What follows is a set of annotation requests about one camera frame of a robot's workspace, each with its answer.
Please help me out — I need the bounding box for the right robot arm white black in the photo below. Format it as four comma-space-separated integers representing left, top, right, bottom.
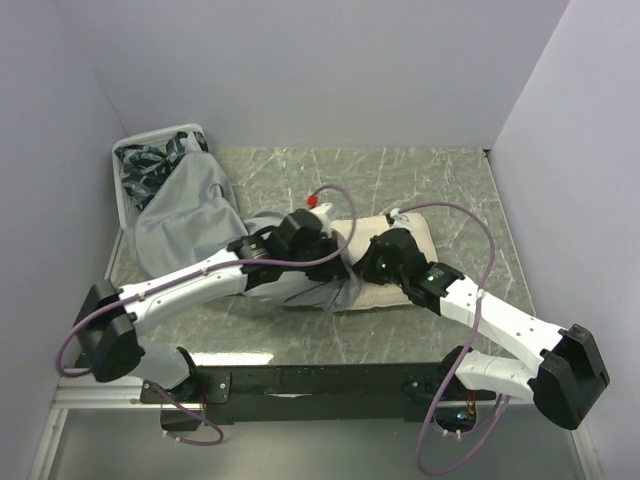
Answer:
354, 228, 610, 430

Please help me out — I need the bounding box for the dark patterned cloth in basket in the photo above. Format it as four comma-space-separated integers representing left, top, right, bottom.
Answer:
115, 131, 209, 211

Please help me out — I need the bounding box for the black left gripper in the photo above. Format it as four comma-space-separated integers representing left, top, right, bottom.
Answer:
286, 231, 351, 282

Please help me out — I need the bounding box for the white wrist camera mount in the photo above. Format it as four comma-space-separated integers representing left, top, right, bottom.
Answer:
384, 208, 413, 232
306, 194, 337, 226

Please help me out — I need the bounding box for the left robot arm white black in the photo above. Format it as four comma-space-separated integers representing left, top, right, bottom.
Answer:
78, 203, 348, 402

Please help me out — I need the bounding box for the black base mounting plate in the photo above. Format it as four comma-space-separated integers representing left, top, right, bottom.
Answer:
139, 360, 501, 427

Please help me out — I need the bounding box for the cream pillow with bear print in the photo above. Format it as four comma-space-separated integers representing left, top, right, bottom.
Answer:
323, 213, 437, 312

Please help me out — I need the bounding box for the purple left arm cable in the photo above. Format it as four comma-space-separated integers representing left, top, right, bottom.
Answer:
54, 184, 359, 447

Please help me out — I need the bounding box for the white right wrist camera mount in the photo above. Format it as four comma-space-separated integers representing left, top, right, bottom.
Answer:
384, 208, 413, 232

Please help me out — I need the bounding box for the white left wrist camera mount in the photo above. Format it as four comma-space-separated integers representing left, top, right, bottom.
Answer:
306, 194, 337, 226

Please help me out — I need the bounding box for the grey pillowcase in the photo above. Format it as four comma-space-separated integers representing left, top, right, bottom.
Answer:
128, 153, 361, 312

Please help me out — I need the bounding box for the white plastic basket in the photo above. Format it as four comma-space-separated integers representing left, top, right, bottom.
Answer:
112, 124, 209, 230

